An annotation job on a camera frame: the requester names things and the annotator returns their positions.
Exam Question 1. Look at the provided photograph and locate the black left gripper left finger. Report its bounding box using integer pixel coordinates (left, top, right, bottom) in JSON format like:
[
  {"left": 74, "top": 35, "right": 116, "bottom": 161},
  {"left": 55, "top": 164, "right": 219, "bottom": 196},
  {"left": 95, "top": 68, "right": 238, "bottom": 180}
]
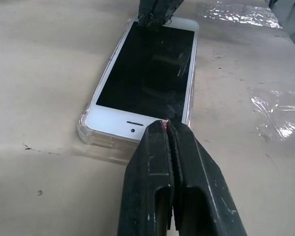
[{"left": 117, "top": 119, "right": 175, "bottom": 236}]

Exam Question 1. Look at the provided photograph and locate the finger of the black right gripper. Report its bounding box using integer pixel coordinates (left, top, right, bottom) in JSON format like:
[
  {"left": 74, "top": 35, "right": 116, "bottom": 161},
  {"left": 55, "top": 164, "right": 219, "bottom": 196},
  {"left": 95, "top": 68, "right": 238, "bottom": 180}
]
[
  {"left": 137, "top": 0, "right": 156, "bottom": 28},
  {"left": 150, "top": 0, "right": 185, "bottom": 31}
]

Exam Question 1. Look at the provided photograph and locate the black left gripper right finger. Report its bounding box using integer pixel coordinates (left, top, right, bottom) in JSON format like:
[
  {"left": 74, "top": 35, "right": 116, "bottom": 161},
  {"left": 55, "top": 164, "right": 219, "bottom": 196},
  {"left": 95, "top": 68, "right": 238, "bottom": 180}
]
[{"left": 166, "top": 119, "right": 248, "bottom": 236}]

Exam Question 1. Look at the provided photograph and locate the crumpled clear plastic wrap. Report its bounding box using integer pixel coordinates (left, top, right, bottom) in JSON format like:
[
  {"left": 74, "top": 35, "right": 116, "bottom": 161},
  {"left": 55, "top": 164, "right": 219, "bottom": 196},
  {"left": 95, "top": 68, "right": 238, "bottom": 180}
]
[
  {"left": 246, "top": 86, "right": 295, "bottom": 143},
  {"left": 199, "top": 0, "right": 285, "bottom": 30}
]

